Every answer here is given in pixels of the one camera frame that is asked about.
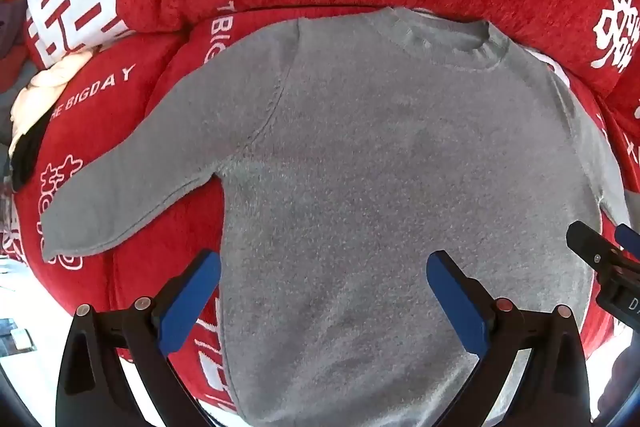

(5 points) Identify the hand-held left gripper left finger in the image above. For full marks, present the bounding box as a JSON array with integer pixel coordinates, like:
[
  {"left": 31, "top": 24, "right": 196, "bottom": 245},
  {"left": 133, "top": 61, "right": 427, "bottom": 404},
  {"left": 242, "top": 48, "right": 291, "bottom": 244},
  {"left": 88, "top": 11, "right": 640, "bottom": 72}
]
[{"left": 56, "top": 249, "right": 223, "bottom": 427}]

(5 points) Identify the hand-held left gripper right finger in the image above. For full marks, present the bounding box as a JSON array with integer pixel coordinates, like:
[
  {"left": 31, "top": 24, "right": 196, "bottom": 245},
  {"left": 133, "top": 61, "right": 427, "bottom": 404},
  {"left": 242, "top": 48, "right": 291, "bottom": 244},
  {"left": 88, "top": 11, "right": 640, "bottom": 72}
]
[{"left": 426, "top": 250, "right": 593, "bottom": 427}]

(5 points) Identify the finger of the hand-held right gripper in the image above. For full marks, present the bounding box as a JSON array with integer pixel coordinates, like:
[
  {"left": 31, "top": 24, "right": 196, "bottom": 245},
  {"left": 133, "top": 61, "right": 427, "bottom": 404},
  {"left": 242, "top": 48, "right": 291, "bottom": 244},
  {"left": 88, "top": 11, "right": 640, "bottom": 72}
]
[
  {"left": 566, "top": 221, "right": 636, "bottom": 268},
  {"left": 614, "top": 224, "right": 640, "bottom": 258}
]

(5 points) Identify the grey knit sweater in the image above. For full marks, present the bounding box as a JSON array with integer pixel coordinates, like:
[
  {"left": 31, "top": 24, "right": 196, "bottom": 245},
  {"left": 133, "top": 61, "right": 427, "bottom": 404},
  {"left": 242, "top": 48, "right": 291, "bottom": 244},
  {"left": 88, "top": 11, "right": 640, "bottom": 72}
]
[{"left": 40, "top": 7, "right": 631, "bottom": 427}]

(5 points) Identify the red printed bed blanket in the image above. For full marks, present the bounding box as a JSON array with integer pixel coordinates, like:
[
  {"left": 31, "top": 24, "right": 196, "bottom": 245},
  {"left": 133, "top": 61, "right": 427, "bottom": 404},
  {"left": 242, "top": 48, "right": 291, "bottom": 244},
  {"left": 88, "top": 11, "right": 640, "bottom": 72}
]
[{"left": 0, "top": 7, "right": 640, "bottom": 413}]

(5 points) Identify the black cloth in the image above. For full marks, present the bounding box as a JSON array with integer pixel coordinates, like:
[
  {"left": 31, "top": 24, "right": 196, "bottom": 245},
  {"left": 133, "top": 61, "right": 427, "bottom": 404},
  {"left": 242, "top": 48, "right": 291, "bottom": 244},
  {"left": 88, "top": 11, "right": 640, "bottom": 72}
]
[{"left": 9, "top": 112, "right": 53, "bottom": 190}]

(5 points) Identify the purple grey cloth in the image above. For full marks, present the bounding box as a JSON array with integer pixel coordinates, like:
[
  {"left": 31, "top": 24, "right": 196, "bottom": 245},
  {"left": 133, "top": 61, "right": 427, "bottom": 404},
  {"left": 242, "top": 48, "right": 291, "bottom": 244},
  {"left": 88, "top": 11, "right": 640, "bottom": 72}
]
[{"left": 0, "top": 0, "right": 27, "bottom": 58}]

